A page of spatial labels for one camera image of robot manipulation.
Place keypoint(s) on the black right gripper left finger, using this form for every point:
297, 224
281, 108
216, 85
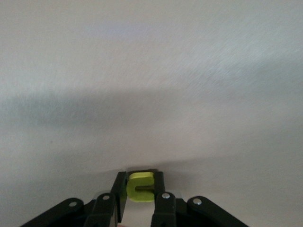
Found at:
119, 189

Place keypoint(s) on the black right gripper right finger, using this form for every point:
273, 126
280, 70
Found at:
159, 186

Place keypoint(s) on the yellow lowercase letter u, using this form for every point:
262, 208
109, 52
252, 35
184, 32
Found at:
131, 189

